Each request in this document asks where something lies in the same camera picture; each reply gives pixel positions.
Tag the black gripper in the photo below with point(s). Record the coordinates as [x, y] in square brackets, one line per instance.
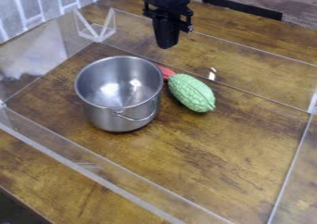
[171, 17]

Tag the pink spoon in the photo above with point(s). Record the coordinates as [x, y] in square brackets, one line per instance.
[165, 72]

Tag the stainless steel pot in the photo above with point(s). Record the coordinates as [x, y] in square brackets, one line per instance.
[119, 89]

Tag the green bitter gourd toy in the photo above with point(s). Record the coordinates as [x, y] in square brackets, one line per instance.
[191, 93]

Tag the black wall strip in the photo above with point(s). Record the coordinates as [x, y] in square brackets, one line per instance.
[252, 10]

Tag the clear acrylic corner bracket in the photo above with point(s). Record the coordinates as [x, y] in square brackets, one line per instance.
[92, 31]

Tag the clear acrylic enclosure wall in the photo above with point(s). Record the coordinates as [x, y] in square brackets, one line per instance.
[234, 166]

